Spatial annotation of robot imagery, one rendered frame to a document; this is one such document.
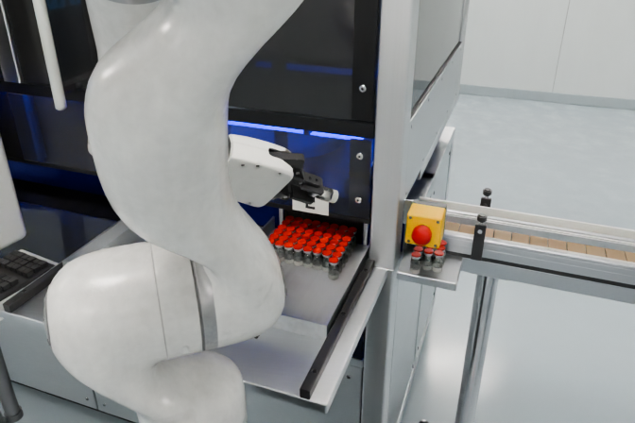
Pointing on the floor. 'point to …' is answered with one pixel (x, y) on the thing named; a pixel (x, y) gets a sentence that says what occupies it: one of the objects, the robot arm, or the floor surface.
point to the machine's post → (390, 162)
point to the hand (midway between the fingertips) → (305, 188)
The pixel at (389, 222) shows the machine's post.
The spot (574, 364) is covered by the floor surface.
